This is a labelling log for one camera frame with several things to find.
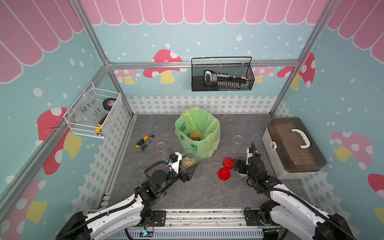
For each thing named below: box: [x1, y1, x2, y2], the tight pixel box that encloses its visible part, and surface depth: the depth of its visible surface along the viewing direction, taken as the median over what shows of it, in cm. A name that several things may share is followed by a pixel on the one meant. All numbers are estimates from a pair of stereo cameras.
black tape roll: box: [102, 97, 117, 111], surface depth 81 cm
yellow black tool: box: [95, 113, 109, 133], surface depth 65 cm
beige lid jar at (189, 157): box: [181, 150, 197, 169], surface depth 75 cm
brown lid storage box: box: [262, 117, 327, 180], surface depth 84 cm
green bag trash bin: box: [174, 107, 221, 162], surface depth 87 cm
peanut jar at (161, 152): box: [155, 141, 168, 160], surface depth 90 cm
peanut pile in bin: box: [189, 131, 202, 141], surface depth 96 cm
